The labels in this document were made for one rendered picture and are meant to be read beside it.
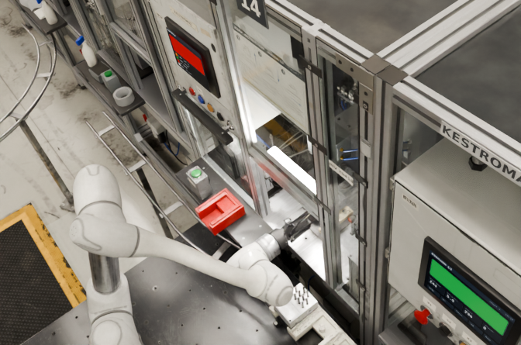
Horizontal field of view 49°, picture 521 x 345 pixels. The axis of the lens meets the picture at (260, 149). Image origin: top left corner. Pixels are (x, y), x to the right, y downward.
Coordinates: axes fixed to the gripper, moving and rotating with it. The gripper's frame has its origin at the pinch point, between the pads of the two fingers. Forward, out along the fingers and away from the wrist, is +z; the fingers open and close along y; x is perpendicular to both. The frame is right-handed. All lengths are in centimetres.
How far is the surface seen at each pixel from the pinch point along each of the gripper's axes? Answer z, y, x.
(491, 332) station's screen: -15, 54, -79
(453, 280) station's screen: -15, 62, -68
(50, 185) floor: -75, -102, 194
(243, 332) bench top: -45, -34, -4
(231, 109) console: -13, 48, 21
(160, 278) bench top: -58, -34, 38
